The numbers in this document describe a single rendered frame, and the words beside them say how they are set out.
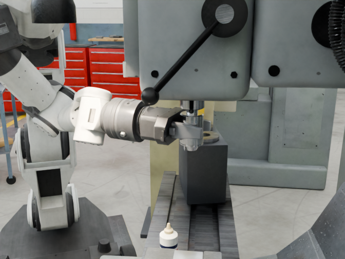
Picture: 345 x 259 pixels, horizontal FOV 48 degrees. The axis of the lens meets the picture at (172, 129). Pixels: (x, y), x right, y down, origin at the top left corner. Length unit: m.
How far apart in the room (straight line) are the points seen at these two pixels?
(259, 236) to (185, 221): 1.74
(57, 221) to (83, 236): 0.14
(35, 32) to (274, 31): 0.65
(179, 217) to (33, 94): 0.51
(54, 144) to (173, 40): 0.85
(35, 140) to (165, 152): 1.37
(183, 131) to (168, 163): 1.92
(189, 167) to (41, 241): 0.81
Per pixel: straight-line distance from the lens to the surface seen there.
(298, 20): 0.64
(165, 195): 1.25
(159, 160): 2.66
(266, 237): 2.82
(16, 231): 1.84
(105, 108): 0.82
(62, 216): 1.63
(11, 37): 1.00
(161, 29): 0.65
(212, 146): 1.13
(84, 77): 5.64
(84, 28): 10.17
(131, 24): 0.74
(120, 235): 2.02
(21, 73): 1.03
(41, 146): 1.41
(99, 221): 1.82
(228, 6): 0.61
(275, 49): 0.64
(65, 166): 1.46
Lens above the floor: 1.46
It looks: 17 degrees down
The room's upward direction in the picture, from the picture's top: straight up
